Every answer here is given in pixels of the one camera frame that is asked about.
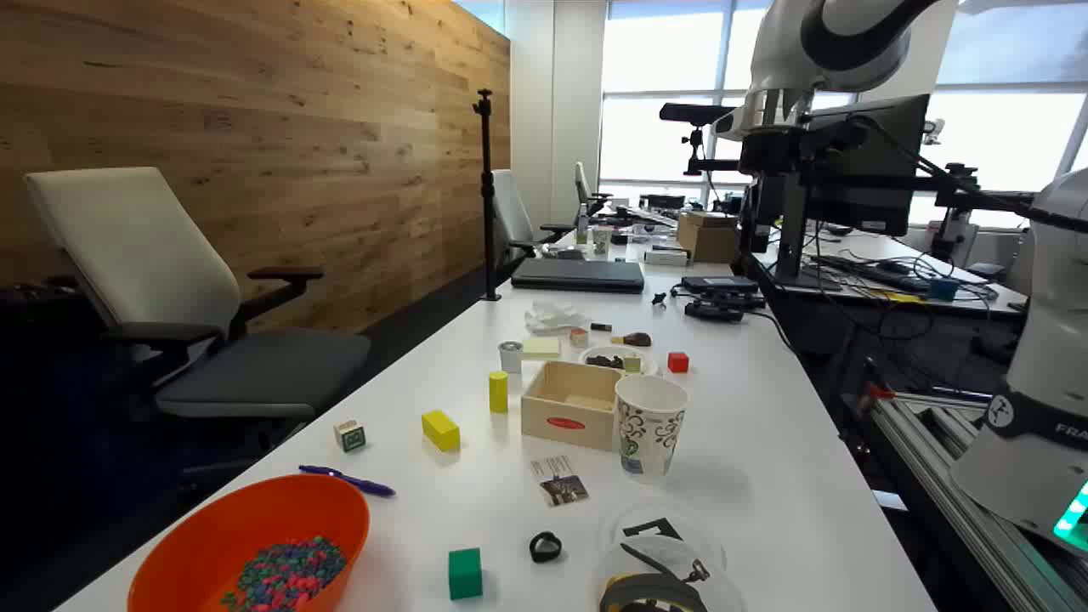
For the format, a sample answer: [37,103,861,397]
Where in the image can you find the aluminium rail frame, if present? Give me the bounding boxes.
[865,387,1088,612]

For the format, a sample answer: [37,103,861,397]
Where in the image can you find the open wooden box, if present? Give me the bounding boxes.
[517,357,629,454]

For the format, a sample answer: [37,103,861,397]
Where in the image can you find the orange bowl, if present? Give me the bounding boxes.
[127,473,375,612]

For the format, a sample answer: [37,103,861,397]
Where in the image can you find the grey tape roll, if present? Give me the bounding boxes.
[596,566,715,612]

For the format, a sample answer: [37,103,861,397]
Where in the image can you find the purple pen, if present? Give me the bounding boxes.
[297,462,398,498]

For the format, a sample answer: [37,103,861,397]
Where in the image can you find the black camera on bar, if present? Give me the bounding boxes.
[656,97,738,129]

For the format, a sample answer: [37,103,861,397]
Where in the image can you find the flat yellow block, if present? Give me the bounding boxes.
[417,409,465,454]

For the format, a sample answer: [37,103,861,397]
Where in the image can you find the black electronic device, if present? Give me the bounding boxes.
[679,272,769,327]

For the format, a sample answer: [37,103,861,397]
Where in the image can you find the black tripod pole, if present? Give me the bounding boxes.
[469,86,507,307]

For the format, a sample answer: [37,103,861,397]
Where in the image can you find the closed grey laptop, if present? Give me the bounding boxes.
[507,256,650,295]

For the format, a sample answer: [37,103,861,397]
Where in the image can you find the background white office chair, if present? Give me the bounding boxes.
[491,165,571,265]

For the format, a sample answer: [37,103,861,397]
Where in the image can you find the small black clip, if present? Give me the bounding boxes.
[528,527,569,566]

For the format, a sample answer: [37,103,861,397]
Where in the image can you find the cardboard box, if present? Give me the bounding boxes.
[674,210,746,268]

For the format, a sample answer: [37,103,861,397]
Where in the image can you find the small photo card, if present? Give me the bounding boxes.
[528,452,592,511]

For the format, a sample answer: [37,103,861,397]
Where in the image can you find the colourful beads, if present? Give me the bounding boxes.
[218,534,350,612]

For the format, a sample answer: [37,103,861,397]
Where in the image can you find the patterned paper cup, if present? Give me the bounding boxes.
[613,374,694,478]

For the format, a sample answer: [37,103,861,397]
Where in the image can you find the small multicoloured cube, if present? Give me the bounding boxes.
[332,419,369,454]

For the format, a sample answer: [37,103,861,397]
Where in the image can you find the white bowl of coffee beans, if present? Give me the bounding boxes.
[580,343,658,376]

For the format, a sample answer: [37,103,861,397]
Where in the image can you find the crumpled white tissue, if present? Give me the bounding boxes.
[524,300,589,335]

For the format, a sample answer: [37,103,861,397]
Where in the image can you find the pale yellow sticky note pad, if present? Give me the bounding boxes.
[520,333,565,364]

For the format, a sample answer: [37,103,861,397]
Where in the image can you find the black computer monitor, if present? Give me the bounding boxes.
[808,91,936,239]

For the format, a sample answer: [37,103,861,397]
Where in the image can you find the clear plastic container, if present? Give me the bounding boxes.
[596,504,742,612]

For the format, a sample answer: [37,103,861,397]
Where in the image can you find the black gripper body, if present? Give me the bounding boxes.
[742,119,845,223]

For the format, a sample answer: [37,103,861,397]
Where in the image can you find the green cube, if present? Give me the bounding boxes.
[445,542,487,606]

